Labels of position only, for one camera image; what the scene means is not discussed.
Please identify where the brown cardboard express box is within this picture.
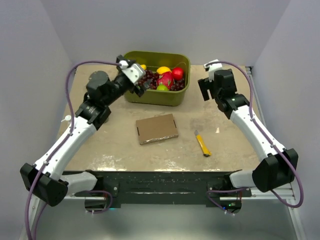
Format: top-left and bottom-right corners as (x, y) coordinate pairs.
(135, 114), (179, 145)

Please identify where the yellow utility knife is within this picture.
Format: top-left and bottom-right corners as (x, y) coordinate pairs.
(194, 130), (212, 157)

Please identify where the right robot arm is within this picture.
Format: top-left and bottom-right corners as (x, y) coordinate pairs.
(198, 69), (298, 197)

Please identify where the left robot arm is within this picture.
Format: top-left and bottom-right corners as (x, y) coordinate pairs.
(20, 68), (147, 207)

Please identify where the purple grape bunch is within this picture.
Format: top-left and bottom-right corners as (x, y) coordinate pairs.
(138, 70), (160, 90)

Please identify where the green lime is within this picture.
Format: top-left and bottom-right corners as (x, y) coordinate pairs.
(156, 84), (169, 91)

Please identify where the yellow mango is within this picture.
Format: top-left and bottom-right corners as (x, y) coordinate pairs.
(140, 64), (147, 70)

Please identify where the dark red grape bunch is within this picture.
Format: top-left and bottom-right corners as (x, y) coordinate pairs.
(170, 78), (186, 92)

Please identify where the pink dragon fruit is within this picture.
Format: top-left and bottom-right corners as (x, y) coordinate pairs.
(156, 72), (174, 91)

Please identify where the yellow lemon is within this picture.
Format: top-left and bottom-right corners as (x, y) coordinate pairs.
(156, 66), (172, 75)

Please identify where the red apple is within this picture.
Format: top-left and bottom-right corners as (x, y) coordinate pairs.
(171, 67), (184, 81)

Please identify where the olive green plastic bin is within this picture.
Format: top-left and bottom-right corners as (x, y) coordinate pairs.
(124, 50), (191, 107)

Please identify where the pump soap bottle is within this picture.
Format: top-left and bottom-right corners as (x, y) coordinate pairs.
(60, 115), (72, 123)

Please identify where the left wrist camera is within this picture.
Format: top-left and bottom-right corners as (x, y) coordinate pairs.
(116, 55), (146, 85)

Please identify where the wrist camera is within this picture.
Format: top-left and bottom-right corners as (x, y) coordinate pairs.
(203, 59), (223, 73)
(116, 55), (146, 85)

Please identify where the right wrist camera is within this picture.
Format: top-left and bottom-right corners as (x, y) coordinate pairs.
(203, 59), (223, 73)

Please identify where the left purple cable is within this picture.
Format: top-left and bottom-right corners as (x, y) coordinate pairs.
(24, 59), (123, 240)

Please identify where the purple cable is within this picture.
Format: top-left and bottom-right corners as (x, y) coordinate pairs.
(24, 59), (123, 240)
(207, 60), (304, 216)

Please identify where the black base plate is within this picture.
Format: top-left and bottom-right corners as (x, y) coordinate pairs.
(75, 171), (252, 211)

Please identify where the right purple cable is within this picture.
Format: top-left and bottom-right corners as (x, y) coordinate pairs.
(207, 60), (304, 216)

